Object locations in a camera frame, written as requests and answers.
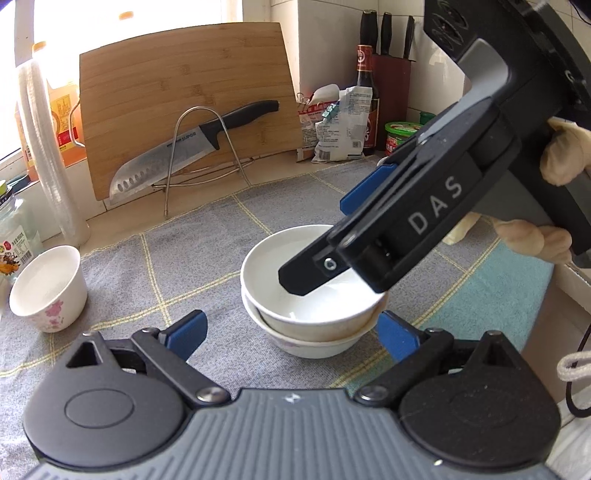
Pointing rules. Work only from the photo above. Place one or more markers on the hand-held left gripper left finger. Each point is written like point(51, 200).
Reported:
point(191, 330)

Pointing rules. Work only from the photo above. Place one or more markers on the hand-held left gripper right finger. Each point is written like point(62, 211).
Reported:
point(397, 337)

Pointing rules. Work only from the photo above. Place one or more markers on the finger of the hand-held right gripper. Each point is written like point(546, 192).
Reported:
point(309, 274)
point(364, 189)

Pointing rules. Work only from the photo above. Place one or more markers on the white bowl with pink flowers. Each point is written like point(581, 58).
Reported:
point(46, 286)
point(300, 307)
point(314, 348)

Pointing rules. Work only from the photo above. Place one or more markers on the person's right hand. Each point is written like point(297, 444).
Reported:
point(565, 152)

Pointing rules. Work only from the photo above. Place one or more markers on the white and blue food bag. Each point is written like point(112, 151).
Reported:
point(344, 134)

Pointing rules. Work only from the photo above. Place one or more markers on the green sauce jar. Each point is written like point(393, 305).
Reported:
point(399, 137)

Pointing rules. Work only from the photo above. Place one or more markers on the grey and teal checked mat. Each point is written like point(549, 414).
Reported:
point(184, 258)

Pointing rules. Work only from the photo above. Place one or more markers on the white and red food bag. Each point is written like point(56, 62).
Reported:
point(307, 134)

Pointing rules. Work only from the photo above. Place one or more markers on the teal binder clip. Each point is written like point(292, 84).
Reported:
point(331, 112)

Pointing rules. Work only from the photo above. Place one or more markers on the green lidded container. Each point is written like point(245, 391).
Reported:
point(427, 118)

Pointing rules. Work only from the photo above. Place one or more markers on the dark red knife block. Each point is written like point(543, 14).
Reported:
point(392, 92)

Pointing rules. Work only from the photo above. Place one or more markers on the beige binder clip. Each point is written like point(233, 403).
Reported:
point(305, 102)

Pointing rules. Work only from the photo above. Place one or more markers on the dark soy sauce bottle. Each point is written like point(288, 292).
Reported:
point(365, 74)

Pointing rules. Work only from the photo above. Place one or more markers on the white plastic box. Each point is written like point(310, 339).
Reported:
point(577, 297)

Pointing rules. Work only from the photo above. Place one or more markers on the glass jar with yellow lid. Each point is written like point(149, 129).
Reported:
point(18, 240)

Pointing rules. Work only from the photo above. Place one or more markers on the bamboo cutting board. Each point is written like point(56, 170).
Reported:
point(184, 69)

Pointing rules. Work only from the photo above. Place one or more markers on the yellow cooking wine bottle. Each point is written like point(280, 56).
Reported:
point(64, 117)

